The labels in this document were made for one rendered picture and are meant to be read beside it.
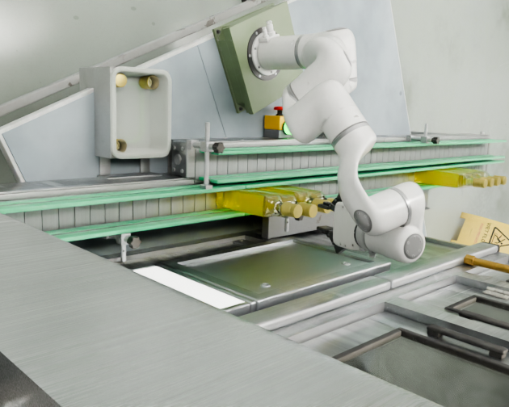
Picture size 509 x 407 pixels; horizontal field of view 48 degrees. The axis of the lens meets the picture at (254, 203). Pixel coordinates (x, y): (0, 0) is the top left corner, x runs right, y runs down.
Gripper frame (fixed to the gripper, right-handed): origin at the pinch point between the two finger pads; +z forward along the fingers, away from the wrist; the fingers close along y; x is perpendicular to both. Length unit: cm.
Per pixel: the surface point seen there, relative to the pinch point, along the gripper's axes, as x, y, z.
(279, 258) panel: 4.3, -13.0, 13.3
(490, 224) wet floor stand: -291, -59, 184
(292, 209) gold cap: 4.0, 0.6, 8.6
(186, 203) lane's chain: 22.3, -1.2, 32.5
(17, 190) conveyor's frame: 65, 6, 22
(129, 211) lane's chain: 38.9, -1.7, 28.0
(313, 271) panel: 2.6, -13.0, 0.3
